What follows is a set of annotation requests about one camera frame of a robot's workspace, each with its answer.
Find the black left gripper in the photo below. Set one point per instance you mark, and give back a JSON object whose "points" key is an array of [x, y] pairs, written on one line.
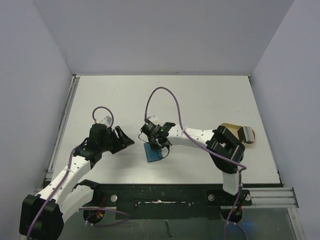
{"points": [[124, 139]]}

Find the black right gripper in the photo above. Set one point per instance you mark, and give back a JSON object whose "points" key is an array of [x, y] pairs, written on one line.
{"points": [[157, 141]]}

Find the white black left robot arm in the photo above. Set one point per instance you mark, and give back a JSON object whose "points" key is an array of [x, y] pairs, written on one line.
{"points": [[43, 215]]}

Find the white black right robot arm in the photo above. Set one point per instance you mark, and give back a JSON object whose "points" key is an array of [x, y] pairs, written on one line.
{"points": [[224, 148]]}

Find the beige oval card tray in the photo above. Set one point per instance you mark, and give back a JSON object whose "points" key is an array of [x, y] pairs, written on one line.
{"points": [[237, 131]]}

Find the stack of credit cards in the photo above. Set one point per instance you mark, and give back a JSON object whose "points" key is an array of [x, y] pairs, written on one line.
{"points": [[248, 135]]}

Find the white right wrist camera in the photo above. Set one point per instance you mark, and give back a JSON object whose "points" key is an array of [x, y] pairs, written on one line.
{"points": [[153, 118]]}

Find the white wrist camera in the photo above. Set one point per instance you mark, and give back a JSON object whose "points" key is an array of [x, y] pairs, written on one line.
{"points": [[107, 120], [153, 118]]}

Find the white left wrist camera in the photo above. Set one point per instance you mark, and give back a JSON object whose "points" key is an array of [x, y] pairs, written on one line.
{"points": [[107, 120]]}

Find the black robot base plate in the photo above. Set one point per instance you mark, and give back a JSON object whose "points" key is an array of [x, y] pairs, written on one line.
{"points": [[165, 201]]}

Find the aluminium left side rail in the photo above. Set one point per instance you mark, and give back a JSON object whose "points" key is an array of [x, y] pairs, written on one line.
{"points": [[62, 126]]}

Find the aluminium rail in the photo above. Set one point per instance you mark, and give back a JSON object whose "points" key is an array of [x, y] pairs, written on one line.
{"points": [[62, 126], [258, 198]]}

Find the aluminium front rail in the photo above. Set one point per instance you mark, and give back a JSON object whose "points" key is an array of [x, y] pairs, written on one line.
{"points": [[258, 198]]}

